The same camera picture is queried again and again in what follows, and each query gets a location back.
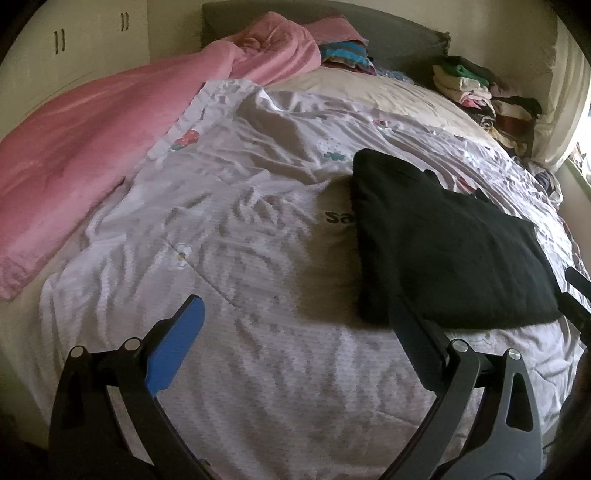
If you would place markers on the pink folded towel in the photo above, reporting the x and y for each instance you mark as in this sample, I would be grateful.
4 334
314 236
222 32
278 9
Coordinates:
334 30

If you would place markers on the pink blanket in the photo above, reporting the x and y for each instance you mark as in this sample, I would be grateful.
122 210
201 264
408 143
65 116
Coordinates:
83 138

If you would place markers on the stack of folded clothes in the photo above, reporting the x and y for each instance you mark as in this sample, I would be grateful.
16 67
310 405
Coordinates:
475 92

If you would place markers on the white curtain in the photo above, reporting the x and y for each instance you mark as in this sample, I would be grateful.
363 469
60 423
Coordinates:
561 101

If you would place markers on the beige bed sheet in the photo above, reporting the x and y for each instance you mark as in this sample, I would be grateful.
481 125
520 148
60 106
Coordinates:
369 92

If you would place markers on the pile of striped folded clothes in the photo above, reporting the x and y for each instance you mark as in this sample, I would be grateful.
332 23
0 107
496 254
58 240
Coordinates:
346 55

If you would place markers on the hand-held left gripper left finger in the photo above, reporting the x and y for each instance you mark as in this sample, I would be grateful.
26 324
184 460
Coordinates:
178 344

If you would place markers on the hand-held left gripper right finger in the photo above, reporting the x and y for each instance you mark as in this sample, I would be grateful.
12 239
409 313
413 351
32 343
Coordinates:
411 332

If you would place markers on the white floral quilt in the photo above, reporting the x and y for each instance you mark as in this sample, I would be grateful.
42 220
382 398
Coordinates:
231 230

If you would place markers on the grey headboard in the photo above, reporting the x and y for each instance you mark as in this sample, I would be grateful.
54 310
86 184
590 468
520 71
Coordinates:
397 41

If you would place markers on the window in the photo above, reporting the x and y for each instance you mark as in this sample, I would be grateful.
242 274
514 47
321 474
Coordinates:
582 157

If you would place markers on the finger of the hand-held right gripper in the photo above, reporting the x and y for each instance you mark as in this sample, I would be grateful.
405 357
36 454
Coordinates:
575 311
579 280

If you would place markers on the dark patterned cloth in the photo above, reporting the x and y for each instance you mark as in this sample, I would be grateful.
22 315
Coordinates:
549 184

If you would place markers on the cream wardrobe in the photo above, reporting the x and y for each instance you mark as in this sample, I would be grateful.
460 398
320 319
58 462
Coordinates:
69 55

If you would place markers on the black pants with patches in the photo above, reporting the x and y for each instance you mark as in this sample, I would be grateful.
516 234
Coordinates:
438 240

